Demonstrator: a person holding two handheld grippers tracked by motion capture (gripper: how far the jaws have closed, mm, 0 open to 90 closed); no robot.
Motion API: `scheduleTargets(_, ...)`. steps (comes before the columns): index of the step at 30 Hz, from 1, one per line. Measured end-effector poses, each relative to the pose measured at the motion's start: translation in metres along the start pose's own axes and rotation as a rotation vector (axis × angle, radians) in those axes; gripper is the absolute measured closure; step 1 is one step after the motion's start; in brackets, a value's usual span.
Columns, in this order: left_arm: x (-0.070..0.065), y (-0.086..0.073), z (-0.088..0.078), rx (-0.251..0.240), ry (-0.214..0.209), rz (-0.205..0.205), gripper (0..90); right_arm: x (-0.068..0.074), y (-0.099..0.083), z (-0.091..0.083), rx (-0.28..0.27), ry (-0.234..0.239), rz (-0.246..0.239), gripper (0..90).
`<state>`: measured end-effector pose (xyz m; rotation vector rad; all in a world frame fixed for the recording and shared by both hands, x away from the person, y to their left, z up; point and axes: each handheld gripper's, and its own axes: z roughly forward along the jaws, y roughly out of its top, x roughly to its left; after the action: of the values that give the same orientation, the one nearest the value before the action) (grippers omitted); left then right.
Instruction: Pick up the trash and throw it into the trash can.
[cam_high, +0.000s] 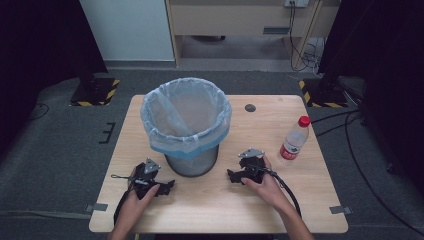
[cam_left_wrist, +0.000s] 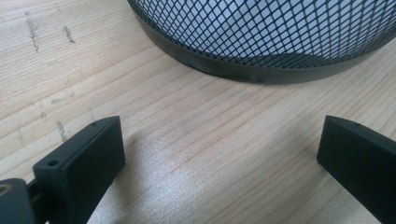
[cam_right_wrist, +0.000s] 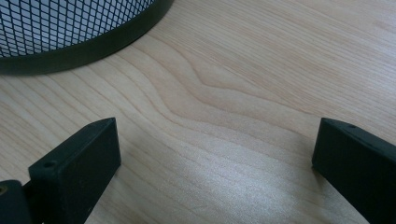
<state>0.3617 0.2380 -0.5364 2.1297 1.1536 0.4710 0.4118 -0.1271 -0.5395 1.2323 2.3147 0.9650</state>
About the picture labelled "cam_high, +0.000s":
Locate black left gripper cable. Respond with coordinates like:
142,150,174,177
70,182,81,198
113,187,135,226

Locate black hanging power cables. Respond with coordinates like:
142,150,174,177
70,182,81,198
287,1,322,73

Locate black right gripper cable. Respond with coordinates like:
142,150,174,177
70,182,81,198
255,165,303,218

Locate clear water bottle red cap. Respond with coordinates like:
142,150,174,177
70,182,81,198
278,115,312,163

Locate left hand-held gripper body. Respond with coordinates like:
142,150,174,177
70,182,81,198
128,157,162,201

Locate blue plastic bin liner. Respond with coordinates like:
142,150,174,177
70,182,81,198
139,77,233,160

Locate grey mesh trash bin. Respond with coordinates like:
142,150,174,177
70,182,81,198
164,143,220,178

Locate person's left hand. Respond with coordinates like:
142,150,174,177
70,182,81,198
114,184,161,233

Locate black stand base hazard stripes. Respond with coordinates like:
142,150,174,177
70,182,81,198
298,78,350,109
68,77,121,108

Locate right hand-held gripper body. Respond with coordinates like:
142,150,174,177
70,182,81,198
238,148,268,184

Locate grey tape piece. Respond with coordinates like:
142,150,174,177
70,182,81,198
329,205,353,216
83,202,109,214

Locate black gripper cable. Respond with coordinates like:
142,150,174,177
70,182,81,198
255,165,303,218
113,187,135,226

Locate dark curtain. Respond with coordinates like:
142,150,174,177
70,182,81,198
0,0,109,161
318,0,424,196

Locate black floor cables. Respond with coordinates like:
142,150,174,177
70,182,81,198
310,108,424,236

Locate person's right hand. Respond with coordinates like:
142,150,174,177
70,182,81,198
240,155,294,217

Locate thin black floor cable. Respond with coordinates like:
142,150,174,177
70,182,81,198
28,102,51,122

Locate grey wall socket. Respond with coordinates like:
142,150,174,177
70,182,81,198
283,0,310,9

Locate light wooden desk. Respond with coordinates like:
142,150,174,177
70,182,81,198
165,0,342,68

